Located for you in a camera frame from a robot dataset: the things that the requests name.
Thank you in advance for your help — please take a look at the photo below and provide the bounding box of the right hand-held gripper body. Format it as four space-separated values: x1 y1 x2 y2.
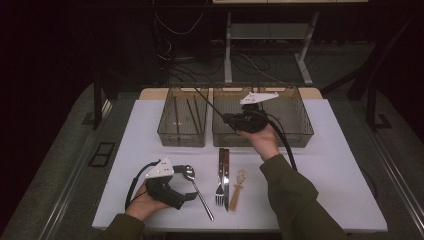
238 92 280 134

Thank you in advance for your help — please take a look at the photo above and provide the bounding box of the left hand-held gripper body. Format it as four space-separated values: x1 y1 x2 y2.
144 158 186 211

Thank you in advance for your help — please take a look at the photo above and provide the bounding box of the clear brown plastic bin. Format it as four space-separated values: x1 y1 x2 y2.
257 83 315 148
211 82 261 148
157 83 210 148

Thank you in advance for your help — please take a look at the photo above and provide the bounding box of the metal spoon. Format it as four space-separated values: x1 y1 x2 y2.
184 164 215 222

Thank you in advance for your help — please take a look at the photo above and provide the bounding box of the black chopstick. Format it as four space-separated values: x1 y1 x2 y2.
193 87 231 120
185 98 198 135

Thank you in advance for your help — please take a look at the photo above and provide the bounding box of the wooden-handled metal fork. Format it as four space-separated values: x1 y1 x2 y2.
215 148 225 206

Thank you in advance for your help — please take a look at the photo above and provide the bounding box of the small wooden-handled clear spoon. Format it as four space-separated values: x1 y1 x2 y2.
228 169 248 212

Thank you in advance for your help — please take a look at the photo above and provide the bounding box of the person's left hand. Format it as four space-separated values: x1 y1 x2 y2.
125 183 173 224

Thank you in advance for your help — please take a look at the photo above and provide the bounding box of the person's right hand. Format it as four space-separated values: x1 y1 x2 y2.
237 123 281 163

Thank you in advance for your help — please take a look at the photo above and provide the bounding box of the white table cover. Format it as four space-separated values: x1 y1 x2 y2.
92 98 389 233

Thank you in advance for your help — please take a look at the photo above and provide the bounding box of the white standing desk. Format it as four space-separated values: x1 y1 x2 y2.
212 0 369 87

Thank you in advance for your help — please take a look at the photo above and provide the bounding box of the black metal stand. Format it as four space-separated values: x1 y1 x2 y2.
81 71 105 131
365 83 394 133

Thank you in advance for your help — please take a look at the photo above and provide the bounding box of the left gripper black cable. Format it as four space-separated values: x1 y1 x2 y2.
124 159 162 212

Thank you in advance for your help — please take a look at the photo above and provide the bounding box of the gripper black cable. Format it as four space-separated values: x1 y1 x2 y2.
266 113 298 172
124 159 162 212

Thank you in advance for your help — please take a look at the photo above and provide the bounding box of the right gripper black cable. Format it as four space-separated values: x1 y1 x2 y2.
266 113 298 172

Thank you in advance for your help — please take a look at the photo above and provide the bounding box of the tangle of black floor cables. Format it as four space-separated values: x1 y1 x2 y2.
156 36 284 84

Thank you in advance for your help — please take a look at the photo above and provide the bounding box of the grey metal floor rail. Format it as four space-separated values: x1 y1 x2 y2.
361 129 424 231
39 99 113 240

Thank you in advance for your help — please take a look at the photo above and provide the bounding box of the hanging white cable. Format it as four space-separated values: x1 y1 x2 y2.
154 12 205 36

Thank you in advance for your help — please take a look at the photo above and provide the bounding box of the thin black cable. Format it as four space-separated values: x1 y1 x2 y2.
360 164 380 201

